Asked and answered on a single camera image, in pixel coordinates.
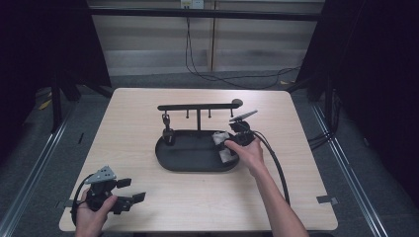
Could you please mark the person's left hand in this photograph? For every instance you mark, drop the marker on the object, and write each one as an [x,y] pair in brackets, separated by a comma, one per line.
[90,222]

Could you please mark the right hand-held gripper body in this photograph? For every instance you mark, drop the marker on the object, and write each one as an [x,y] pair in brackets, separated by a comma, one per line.
[245,133]

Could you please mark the metal floor rail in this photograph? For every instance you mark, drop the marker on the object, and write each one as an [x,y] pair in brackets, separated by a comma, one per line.
[36,171]
[349,171]

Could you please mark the black stand leg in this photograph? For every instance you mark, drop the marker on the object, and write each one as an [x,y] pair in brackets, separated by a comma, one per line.
[56,105]

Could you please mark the black key rack with tray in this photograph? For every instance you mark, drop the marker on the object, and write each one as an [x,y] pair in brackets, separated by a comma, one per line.
[194,154]

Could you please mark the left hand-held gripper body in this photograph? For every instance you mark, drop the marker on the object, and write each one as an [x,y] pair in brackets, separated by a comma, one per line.
[100,192]

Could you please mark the black horizontal frame bar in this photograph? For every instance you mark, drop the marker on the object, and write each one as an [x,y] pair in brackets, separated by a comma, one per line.
[204,14]

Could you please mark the black curtain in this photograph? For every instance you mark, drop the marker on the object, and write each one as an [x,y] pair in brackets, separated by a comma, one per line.
[372,65]
[46,49]

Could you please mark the white wall socket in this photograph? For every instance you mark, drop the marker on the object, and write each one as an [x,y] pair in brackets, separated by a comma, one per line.
[192,4]

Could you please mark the person's right hand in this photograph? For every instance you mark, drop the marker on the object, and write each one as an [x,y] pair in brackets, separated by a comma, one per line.
[252,156]

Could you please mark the black car key with carabiner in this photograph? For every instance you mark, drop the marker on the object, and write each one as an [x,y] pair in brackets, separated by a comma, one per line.
[168,135]

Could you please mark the grey tape strip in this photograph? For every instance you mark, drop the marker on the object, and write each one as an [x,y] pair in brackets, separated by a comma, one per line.
[67,204]
[327,199]

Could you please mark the yellow tape piece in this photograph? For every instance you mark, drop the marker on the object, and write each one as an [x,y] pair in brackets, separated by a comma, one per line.
[45,104]

